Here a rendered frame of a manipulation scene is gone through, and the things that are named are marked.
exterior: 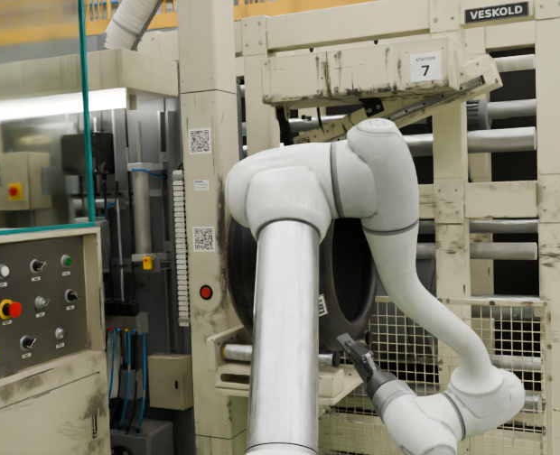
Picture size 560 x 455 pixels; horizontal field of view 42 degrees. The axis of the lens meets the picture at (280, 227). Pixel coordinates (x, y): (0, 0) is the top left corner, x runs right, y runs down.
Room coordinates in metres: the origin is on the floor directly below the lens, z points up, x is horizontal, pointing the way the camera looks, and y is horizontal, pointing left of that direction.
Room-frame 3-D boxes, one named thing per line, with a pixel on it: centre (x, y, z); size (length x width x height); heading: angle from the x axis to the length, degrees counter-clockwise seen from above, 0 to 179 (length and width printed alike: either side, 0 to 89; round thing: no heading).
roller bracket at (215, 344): (2.21, 0.12, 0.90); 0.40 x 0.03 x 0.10; 155
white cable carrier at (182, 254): (2.24, 0.29, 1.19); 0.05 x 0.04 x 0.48; 155
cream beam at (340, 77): (2.35, -0.28, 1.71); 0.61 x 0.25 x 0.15; 65
